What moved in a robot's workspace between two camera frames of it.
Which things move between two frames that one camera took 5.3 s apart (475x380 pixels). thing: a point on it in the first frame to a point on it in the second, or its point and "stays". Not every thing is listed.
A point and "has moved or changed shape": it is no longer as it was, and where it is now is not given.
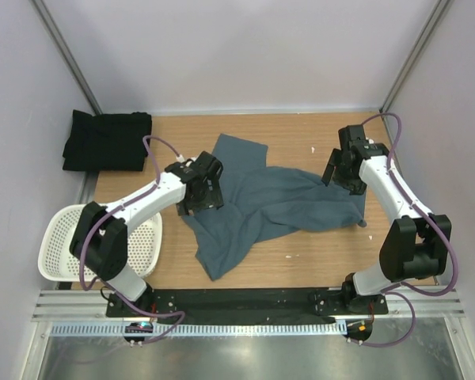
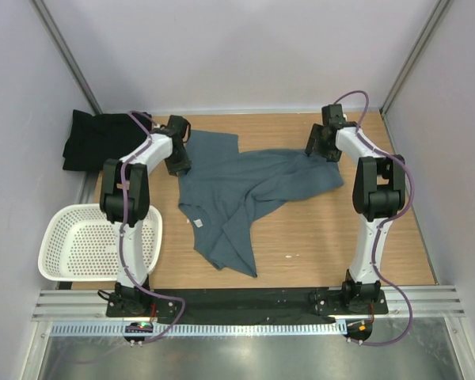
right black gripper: x=357 y=186 to x=315 y=133
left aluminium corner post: x=67 y=53 stays
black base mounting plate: x=221 y=302 stays
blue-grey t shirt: x=261 y=203 has moved or changed shape
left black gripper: x=212 y=199 to x=185 y=165
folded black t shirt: x=106 y=142 stays
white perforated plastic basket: x=57 y=262 stays
